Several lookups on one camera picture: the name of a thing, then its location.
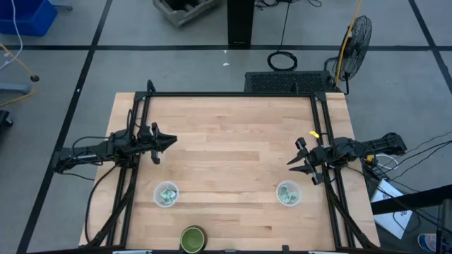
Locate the black caster foot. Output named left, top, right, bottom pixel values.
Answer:
left=0, top=109, right=14, bottom=128

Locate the yellow cable with black plug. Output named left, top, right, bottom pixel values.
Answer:
left=0, top=42, right=40, bottom=107

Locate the black hanging cable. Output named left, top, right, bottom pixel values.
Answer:
left=266, top=0, right=299, bottom=72

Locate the white cable loop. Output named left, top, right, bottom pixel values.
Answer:
left=373, top=152, right=400, bottom=171

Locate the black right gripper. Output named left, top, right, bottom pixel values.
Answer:
left=286, top=137, right=336, bottom=186

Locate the grey stand foot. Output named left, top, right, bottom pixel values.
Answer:
left=0, top=82, right=32, bottom=95

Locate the black vented box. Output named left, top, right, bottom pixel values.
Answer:
left=244, top=70, right=337, bottom=94

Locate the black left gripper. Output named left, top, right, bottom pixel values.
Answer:
left=136, top=121, right=178, bottom=165

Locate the black metal beam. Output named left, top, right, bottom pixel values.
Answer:
left=370, top=183, right=452, bottom=215

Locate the white floor cable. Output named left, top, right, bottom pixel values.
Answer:
left=0, top=0, right=24, bottom=71

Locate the white printed paper sheet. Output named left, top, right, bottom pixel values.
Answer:
left=369, top=178, right=414, bottom=240

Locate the green round cup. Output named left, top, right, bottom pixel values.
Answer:
left=179, top=225, right=208, bottom=254

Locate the black floor fan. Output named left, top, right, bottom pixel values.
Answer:
left=324, top=15, right=374, bottom=95

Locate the blue plastic bin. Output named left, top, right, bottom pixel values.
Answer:
left=0, top=0, right=59, bottom=37

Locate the black aluminium table frame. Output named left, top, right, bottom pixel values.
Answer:
left=84, top=79, right=377, bottom=250

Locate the clear plastic cup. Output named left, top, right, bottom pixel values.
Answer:
left=153, top=180, right=180, bottom=209
left=275, top=179, right=304, bottom=207

